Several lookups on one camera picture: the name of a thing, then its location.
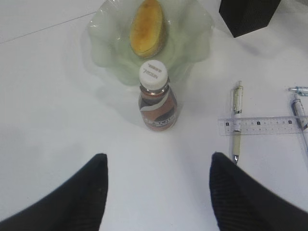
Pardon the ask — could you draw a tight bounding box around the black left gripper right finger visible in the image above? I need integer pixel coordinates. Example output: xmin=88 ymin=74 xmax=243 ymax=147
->
xmin=209 ymin=152 xmax=308 ymax=231

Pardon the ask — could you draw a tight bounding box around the clear grey right pen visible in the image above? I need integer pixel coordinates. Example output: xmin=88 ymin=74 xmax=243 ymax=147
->
xmin=288 ymin=86 xmax=308 ymax=96

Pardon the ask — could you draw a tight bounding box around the black mesh pen holder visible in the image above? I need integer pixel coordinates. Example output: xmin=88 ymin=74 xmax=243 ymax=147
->
xmin=218 ymin=0 xmax=281 ymax=38

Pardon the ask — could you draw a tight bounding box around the green glass ruffled plate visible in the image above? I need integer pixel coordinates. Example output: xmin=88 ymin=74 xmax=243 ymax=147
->
xmin=81 ymin=0 xmax=214 ymax=86

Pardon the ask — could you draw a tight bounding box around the sugared bread bun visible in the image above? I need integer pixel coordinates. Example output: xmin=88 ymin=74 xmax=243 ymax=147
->
xmin=129 ymin=0 xmax=167 ymax=58

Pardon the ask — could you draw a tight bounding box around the beige grip pen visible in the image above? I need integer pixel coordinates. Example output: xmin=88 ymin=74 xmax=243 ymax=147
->
xmin=231 ymin=81 xmax=243 ymax=165

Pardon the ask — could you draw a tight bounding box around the white grey middle pen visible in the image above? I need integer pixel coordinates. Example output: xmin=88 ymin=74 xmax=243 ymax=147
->
xmin=292 ymin=94 xmax=308 ymax=150

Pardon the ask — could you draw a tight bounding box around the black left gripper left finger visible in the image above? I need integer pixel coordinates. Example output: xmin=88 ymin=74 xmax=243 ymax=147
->
xmin=0 ymin=154 xmax=108 ymax=231

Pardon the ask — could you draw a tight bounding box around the brown Nescafe coffee bottle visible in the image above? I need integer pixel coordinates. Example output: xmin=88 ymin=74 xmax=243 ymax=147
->
xmin=138 ymin=60 xmax=178 ymax=131

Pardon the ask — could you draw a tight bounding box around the transparent plastic ruler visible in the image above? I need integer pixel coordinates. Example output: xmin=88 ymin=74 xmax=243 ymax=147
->
xmin=218 ymin=116 xmax=301 ymax=136

